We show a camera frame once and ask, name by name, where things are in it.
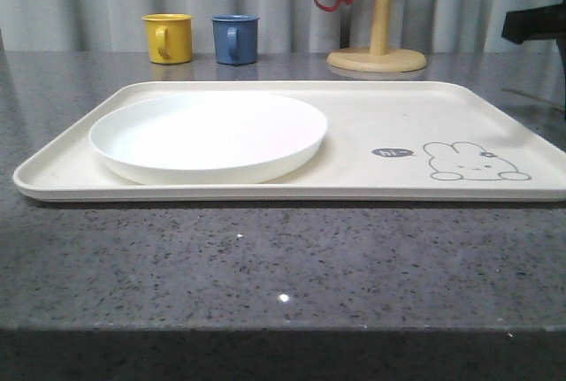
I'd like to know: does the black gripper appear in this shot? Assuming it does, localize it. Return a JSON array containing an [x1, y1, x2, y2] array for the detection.
[[501, 0, 565, 44]]

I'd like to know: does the silver metal fork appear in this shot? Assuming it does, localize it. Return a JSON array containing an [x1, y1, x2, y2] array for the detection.
[[501, 88, 565, 112]]

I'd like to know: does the white round plate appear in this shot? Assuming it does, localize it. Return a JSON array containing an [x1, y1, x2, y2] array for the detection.
[[89, 91, 328, 185]]

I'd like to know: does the wooden mug tree stand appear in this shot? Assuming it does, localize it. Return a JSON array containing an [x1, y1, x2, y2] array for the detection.
[[327, 0, 426, 72]]

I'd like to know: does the blue enamel mug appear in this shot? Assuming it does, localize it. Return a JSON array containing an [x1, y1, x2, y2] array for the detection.
[[212, 14, 259, 65]]

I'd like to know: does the yellow enamel mug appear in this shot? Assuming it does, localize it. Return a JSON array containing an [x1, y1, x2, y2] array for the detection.
[[141, 13, 193, 65]]

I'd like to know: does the cream rabbit serving tray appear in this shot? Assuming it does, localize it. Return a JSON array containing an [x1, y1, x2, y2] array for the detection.
[[13, 80, 565, 202]]

